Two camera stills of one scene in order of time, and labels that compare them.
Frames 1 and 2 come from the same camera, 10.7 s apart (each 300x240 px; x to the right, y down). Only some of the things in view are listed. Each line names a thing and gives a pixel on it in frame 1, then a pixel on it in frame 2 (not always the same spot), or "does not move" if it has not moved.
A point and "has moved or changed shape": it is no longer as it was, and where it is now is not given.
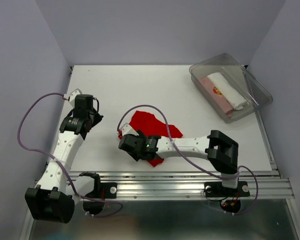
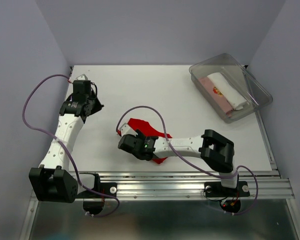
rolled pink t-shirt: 220,103 does not move
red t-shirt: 150,125 has moved or changed shape
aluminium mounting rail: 188,185 does not move
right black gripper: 141,135 does not move
